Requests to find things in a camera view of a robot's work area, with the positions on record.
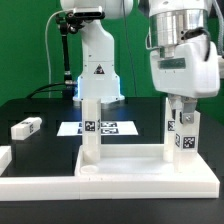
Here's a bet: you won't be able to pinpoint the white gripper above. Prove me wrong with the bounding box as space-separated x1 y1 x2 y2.
150 39 220 124

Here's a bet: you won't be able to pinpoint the white desk tabletop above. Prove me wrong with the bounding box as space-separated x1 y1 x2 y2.
74 144 220 199

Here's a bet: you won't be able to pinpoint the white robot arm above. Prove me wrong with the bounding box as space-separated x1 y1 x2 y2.
69 0 224 124

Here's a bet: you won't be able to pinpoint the sheet of fiducial markers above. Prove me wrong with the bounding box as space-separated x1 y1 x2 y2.
57 121 138 136

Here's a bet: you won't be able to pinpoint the black cables on table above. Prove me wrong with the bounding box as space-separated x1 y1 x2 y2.
26 81 75 100

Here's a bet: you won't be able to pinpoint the white cable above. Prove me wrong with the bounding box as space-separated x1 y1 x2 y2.
44 9 73 98

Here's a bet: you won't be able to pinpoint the white U-shaped fixture frame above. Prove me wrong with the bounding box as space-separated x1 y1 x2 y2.
0 143 221 202

